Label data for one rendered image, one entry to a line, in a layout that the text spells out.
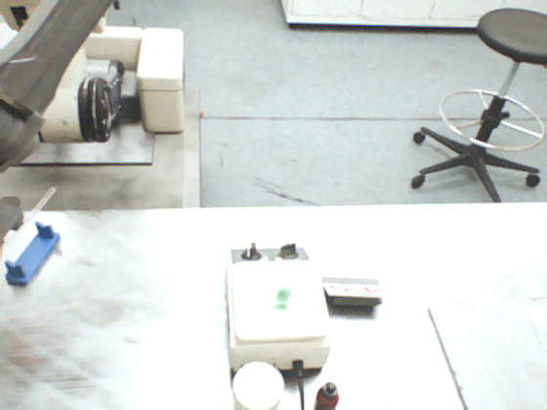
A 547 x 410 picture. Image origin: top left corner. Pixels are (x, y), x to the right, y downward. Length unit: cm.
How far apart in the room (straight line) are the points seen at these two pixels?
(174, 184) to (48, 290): 77
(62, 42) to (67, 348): 40
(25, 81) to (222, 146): 169
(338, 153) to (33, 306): 168
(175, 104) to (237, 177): 57
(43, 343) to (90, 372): 8
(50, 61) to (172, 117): 108
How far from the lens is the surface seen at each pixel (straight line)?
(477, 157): 230
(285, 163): 221
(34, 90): 63
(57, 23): 63
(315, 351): 71
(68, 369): 78
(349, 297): 80
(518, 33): 202
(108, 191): 155
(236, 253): 81
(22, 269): 86
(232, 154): 223
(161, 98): 165
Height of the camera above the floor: 141
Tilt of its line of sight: 44 degrees down
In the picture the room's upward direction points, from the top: 7 degrees clockwise
